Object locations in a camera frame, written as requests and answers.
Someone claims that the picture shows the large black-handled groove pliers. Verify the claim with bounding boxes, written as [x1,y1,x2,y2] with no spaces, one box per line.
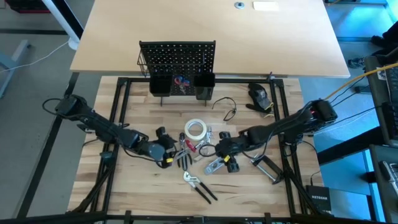
[182,170,219,205]

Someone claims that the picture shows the black metal pegboard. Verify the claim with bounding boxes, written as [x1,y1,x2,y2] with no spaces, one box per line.
[139,40,216,107]

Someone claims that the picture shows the dark side desk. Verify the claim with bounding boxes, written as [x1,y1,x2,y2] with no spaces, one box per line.
[363,46,398,147]
[368,144,398,224]

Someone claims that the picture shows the white masking tape roll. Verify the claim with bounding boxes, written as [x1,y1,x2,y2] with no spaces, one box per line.
[184,118,208,141]

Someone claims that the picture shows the clear safety glasses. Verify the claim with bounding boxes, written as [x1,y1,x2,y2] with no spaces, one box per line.
[211,96,238,122]

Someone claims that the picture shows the black crate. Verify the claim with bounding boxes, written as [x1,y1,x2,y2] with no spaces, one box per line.
[4,0,50,14]

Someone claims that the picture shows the yellow cable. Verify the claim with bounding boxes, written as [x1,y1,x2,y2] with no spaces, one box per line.
[323,62,398,100]

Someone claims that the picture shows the black C-clamp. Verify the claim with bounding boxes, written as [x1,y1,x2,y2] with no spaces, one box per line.
[249,154,285,185]

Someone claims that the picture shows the black Netgear network switch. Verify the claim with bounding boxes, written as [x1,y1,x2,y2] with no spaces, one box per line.
[305,184,333,215]

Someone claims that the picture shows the black plastic bin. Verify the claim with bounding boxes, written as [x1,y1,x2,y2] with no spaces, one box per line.
[193,72,216,101]
[149,73,173,97]

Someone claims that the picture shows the pale yellow pad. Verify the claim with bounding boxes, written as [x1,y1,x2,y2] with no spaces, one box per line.
[252,1,280,12]

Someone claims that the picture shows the white desk leg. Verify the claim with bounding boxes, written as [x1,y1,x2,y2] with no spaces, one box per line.
[42,0,81,50]

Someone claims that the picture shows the red-handled screwdriver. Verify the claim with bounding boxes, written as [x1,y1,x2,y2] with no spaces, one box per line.
[172,139,198,163]

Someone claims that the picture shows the red blue handled scissors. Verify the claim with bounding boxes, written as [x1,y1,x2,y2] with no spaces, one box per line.
[173,75,191,95]

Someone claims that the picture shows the white cable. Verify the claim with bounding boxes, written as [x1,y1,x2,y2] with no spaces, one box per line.
[0,40,71,74]

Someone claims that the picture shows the grey metal stand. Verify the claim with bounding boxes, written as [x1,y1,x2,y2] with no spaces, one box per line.
[0,39,32,97]

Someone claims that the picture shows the light wood desk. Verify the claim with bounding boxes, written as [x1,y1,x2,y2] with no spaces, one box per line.
[70,0,351,78]

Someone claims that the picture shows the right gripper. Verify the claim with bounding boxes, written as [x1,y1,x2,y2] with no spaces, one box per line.
[200,132,252,174]

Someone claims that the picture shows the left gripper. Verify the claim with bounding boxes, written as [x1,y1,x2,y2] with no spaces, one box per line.
[146,126,184,169]

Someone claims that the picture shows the black wire basket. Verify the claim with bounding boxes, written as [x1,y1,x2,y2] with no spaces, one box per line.
[136,46,208,78]

